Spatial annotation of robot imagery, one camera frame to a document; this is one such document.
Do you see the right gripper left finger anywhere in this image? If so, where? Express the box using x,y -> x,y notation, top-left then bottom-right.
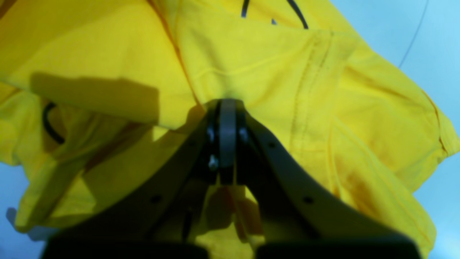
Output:
41,100 -> 224,259

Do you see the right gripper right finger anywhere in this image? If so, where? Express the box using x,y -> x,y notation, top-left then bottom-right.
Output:
227,99 -> 421,259

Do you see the yellow T-shirt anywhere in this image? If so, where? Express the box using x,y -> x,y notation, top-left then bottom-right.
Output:
1,0 -> 459,259

